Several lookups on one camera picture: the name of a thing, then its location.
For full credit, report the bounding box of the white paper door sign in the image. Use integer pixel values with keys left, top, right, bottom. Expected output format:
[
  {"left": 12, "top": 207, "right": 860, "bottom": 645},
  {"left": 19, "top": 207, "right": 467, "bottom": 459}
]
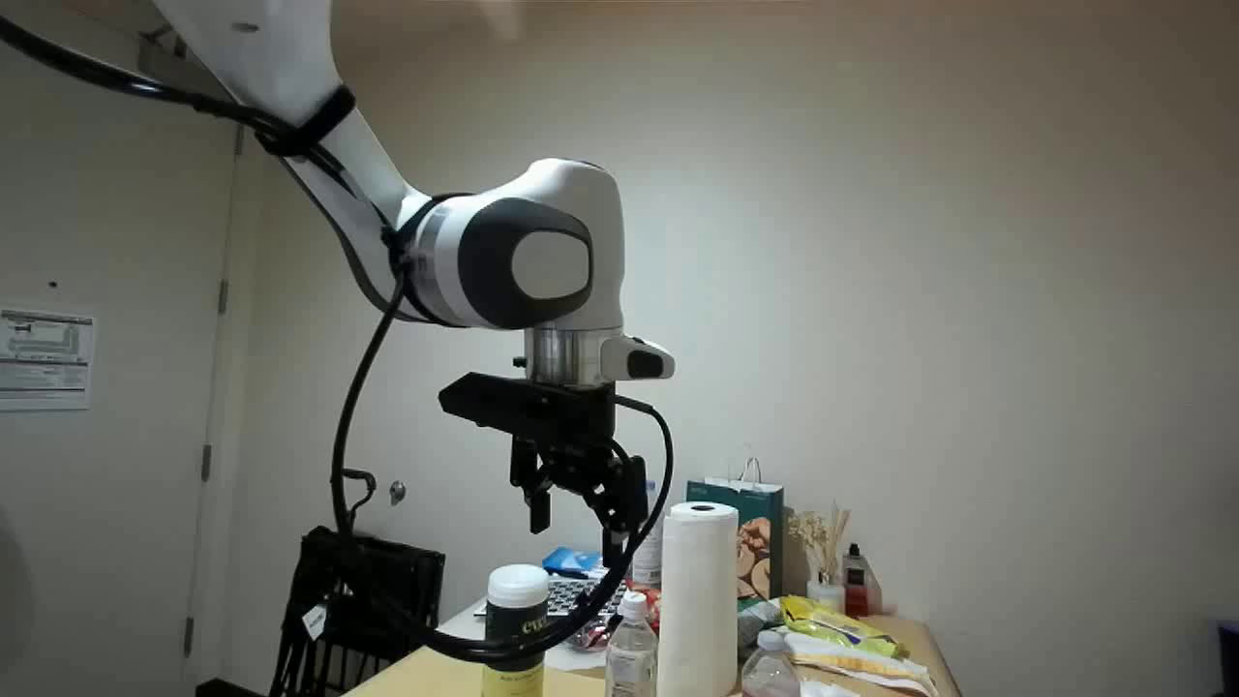
[{"left": 0, "top": 305, "right": 101, "bottom": 416}]

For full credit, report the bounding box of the reed diffuser with sticks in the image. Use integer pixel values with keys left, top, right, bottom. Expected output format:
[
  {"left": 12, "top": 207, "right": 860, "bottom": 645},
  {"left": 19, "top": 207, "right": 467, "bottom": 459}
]
[{"left": 787, "top": 504, "right": 856, "bottom": 614}]

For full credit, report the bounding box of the white door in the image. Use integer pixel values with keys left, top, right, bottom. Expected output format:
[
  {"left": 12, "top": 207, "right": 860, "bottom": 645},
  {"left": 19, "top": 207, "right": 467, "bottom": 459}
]
[{"left": 0, "top": 23, "right": 242, "bottom": 697}]

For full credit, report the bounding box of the blue snack bag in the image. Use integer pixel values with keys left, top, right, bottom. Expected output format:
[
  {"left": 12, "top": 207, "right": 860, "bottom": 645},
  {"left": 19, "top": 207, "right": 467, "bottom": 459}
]
[{"left": 539, "top": 543, "right": 606, "bottom": 581}]

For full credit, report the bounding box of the small red bottle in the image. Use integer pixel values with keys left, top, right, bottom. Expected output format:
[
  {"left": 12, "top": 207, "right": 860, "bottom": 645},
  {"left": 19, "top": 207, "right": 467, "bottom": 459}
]
[{"left": 841, "top": 539, "right": 869, "bottom": 620}]

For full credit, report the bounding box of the white lid canister yellow label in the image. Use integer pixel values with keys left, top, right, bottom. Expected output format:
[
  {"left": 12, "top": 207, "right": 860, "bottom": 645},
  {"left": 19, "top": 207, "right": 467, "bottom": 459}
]
[{"left": 474, "top": 561, "right": 554, "bottom": 697}]

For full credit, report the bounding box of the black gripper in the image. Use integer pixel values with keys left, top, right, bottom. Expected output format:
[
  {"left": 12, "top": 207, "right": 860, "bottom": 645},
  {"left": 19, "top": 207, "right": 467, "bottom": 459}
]
[{"left": 505, "top": 408, "right": 650, "bottom": 535}]

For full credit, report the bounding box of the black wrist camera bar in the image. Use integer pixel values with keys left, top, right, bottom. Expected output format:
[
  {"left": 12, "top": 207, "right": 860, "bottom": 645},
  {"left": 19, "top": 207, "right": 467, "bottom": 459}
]
[{"left": 438, "top": 370, "right": 619, "bottom": 429}]

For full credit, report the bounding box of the white bag gold trim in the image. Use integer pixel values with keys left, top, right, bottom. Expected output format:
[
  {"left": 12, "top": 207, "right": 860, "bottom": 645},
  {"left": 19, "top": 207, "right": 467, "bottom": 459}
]
[{"left": 787, "top": 632, "right": 938, "bottom": 697}]

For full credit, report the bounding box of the yellow wet wipes pack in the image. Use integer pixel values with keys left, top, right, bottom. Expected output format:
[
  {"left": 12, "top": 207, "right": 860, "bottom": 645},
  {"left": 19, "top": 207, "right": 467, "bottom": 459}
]
[{"left": 775, "top": 592, "right": 904, "bottom": 664}]

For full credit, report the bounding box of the white paper towel roll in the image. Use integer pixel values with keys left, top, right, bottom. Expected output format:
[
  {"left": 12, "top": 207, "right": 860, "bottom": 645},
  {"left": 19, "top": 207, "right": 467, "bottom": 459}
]
[{"left": 654, "top": 501, "right": 742, "bottom": 697}]

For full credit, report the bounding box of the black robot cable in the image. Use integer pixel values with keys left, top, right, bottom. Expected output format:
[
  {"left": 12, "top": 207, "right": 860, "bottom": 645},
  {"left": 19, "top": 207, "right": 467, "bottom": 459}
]
[{"left": 0, "top": 13, "right": 678, "bottom": 670}]

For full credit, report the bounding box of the dark purple furniture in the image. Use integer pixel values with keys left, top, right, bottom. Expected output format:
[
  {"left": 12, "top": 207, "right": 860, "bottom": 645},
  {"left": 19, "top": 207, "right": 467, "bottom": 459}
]
[{"left": 1213, "top": 615, "right": 1239, "bottom": 697}]

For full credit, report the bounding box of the black crate cart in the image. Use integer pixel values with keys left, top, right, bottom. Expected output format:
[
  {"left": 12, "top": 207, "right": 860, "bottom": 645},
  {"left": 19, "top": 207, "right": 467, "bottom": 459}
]
[{"left": 265, "top": 468, "right": 450, "bottom": 697}]

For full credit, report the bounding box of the black white patterned pouch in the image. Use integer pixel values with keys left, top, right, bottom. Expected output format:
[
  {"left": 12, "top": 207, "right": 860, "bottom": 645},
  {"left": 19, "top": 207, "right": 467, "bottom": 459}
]
[{"left": 547, "top": 575, "right": 631, "bottom": 623}]

